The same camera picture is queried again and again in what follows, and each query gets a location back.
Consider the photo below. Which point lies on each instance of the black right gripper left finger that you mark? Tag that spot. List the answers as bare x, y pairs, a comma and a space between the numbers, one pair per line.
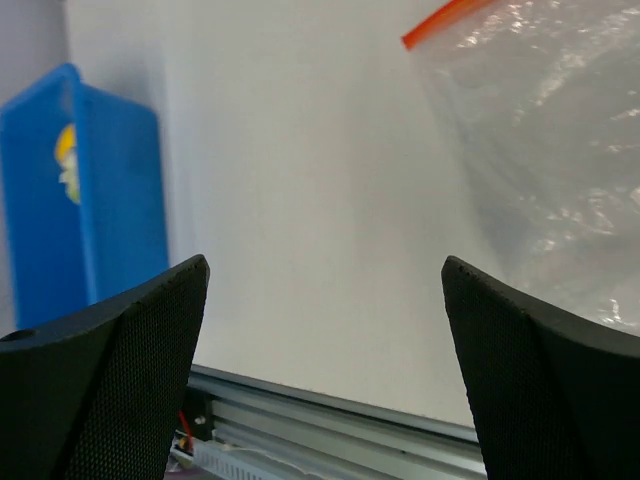
97, 394

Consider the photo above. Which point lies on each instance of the clear orange-zipper zip bag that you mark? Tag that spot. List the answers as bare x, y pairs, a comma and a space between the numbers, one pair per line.
539, 102

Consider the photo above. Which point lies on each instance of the white slotted cable duct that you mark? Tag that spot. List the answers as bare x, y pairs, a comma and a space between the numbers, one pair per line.
228, 462

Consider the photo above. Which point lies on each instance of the blue plastic bin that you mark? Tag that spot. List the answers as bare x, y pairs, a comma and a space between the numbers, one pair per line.
65, 257

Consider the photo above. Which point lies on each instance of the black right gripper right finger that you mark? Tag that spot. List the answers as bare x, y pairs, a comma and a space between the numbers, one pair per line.
552, 395

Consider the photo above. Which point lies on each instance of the yellow toy lemon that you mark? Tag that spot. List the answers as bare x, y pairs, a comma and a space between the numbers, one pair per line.
65, 143

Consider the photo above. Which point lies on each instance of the white green toy cauliflower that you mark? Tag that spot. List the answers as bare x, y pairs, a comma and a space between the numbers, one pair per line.
69, 176

